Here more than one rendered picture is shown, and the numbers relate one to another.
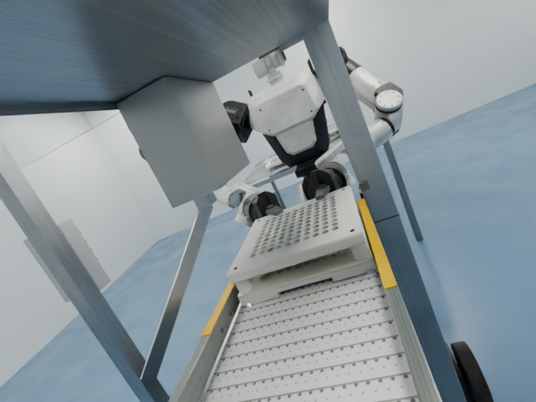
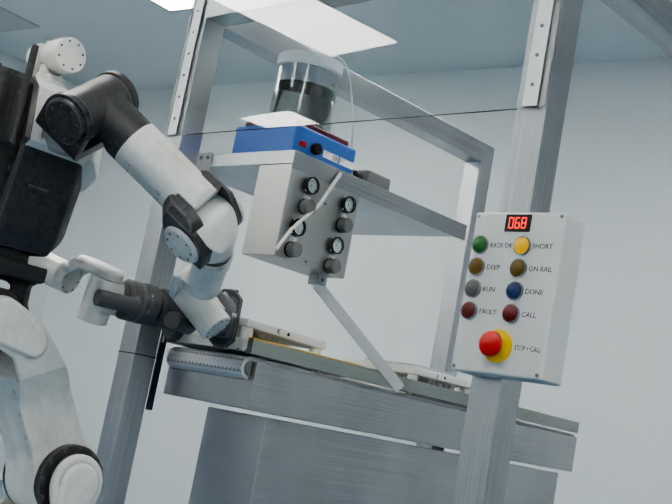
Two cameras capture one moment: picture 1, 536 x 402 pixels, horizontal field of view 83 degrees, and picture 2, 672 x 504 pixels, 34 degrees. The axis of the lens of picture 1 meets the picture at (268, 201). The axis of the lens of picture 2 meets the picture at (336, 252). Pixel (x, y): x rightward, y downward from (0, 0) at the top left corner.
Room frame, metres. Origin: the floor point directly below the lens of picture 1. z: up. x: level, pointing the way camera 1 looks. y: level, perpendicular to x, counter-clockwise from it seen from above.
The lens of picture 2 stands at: (2.71, 1.24, 0.77)
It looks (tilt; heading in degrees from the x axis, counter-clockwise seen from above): 9 degrees up; 207
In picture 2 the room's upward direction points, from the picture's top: 11 degrees clockwise
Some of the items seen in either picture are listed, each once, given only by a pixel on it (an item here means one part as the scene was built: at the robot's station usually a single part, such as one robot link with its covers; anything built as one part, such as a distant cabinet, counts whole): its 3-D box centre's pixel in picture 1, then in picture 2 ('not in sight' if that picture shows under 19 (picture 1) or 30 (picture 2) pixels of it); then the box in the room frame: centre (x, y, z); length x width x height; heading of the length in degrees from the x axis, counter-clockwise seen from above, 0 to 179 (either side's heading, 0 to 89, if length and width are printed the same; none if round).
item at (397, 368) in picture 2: not in sight; (408, 373); (0.03, 0.14, 0.95); 0.25 x 0.24 x 0.02; 72
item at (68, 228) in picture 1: (68, 261); (517, 296); (1.04, 0.72, 1.03); 0.17 x 0.06 x 0.26; 73
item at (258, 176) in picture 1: (305, 149); not in sight; (2.73, -0.51, 0.83); 1.50 x 1.10 x 0.04; 169
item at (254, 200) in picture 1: (265, 211); (219, 314); (0.79, 0.02, 0.96); 0.12 x 0.10 x 0.13; 15
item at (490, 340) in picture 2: not in sight; (495, 345); (1.08, 0.71, 0.95); 0.04 x 0.04 x 0.04; 73
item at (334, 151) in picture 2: not in sight; (296, 150); (0.59, 0.01, 1.38); 0.21 x 0.20 x 0.09; 73
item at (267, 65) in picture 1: (269, 67); (54, 63); (1.18, -0.21, 1.35); 0.10 x 0.07 x 0.09; 73
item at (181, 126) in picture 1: (195, 139); (302, 222); (0.64, 0.08, 1.20); 0.22 x 0.11 x 0.20; 163
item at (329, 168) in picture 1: (329, 185); (157, 307); (0.75, -0.16, 0.96); 0.12 x 0.10 x 0.13; 155
